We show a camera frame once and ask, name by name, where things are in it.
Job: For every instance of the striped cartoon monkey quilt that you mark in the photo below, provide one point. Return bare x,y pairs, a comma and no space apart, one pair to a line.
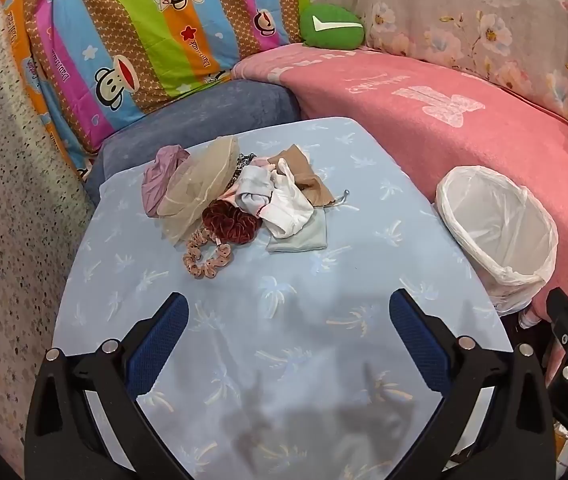
139,35

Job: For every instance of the pink white cloth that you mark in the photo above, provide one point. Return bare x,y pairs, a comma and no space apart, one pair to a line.
284,215

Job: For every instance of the grey sock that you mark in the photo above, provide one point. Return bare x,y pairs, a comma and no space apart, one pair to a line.
256,185

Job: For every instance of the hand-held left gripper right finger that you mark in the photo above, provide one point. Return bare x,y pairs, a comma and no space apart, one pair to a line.
418,340

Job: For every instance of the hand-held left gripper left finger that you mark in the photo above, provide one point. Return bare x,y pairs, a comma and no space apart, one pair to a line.
159,345

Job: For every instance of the blue-grey seat cushion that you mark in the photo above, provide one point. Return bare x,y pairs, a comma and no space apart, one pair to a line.
214,110

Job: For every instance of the brown cloth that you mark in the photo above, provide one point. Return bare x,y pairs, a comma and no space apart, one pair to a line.
304,165

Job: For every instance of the mauve satin scrunchie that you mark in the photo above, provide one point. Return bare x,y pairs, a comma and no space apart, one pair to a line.
159,180

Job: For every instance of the dark red velvet scrunchie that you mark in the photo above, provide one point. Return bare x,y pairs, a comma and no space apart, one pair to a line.
229,222

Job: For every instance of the light blue palm-print tablecloth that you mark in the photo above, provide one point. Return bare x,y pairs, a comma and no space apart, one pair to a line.
289,270

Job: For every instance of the leopard print hair ribbon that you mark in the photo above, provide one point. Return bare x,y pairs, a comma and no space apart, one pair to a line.
241,165

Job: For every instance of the grey floral blanket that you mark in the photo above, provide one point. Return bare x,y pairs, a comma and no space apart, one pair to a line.
463,10

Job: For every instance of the small pink scrunchie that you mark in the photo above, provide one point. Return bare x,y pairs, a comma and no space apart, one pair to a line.
194,265

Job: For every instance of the pink blanket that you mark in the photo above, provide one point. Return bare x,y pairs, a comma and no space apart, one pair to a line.
413,125

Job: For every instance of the white lined trash bin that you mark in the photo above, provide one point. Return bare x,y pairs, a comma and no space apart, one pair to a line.
503,225

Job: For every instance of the beige organza scrunchie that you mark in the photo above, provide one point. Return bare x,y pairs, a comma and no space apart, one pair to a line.
199,185

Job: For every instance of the green round cushion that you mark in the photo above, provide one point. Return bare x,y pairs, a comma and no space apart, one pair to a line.
331,27

